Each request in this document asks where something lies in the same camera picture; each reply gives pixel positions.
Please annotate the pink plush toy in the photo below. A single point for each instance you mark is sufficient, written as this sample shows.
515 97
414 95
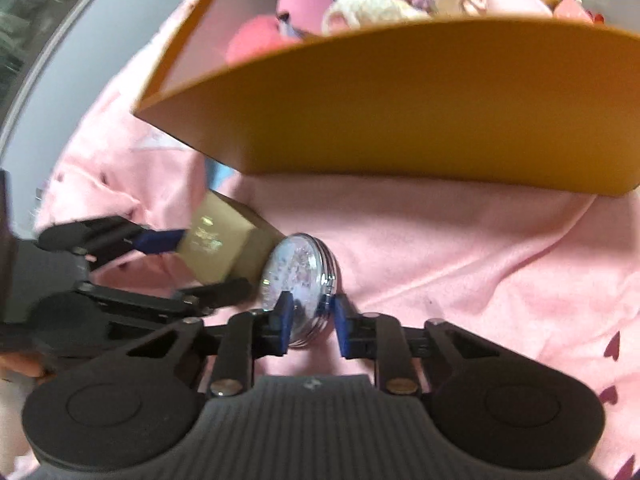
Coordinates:
293 21

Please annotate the round glitter compact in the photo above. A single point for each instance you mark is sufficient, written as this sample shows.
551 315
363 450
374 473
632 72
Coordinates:
302 265

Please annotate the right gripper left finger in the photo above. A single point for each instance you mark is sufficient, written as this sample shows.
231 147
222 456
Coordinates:
249 336

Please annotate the person's hand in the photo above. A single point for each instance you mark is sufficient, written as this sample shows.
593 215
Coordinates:
25 364

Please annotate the pink printed bed cover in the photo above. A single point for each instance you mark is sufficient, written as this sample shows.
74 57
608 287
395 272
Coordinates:
551 275

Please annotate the orange cardboard box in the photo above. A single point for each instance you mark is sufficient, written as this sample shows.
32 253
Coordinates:
513 100

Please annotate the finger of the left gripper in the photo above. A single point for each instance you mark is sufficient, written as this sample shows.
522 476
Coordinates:
198 300
103 240

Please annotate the small gold box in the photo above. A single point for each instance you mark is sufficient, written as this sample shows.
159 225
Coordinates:
227 240

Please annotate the window frame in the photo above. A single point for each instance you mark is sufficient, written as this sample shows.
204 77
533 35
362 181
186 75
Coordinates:
32 33

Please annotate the cream crochet bunny doll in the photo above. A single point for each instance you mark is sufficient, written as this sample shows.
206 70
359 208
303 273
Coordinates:
346 15

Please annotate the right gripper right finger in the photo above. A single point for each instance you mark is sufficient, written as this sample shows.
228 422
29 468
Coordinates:
379 338

